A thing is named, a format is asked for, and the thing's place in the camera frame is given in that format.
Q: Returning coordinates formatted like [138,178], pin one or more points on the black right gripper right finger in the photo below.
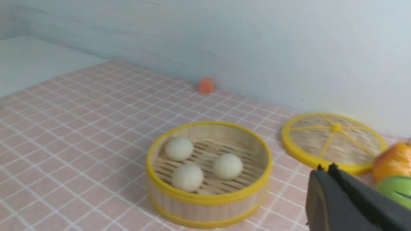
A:
[375,199]

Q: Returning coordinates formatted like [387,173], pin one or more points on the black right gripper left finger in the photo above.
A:
[321,194]

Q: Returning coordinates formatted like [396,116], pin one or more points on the white bun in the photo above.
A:
[187,178]
[227,167]
[179,149]

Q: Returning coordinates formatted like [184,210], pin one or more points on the yellow rimmed bamboo steamer lid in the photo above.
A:
[323,139]

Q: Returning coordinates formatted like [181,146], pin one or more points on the yellow rimmed bamboo steamer tray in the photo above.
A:
[217,203]

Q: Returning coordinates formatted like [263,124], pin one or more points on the green toy watermelon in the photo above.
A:
[397,188]

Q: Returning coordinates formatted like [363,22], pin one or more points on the orange yellow toy pear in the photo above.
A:
[396,160]

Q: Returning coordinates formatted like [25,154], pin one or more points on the orange foam cube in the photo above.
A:
[206,86]

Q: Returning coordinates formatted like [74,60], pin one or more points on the pink checkered tablecloth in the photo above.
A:
[73,151]

